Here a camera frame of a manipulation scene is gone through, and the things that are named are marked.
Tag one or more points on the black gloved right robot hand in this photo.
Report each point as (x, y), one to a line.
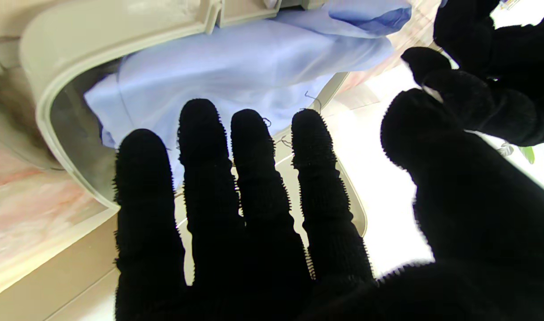
(454, 223)

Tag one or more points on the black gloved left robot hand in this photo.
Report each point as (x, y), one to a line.
(499, 67)

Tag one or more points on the light blue shirt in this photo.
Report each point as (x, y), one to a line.
(236, 76)

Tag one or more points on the beige hard-shell suitcase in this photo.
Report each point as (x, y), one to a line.
(98, 40)

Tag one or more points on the potted plant with variegated leaves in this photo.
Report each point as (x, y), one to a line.
(528, 154)

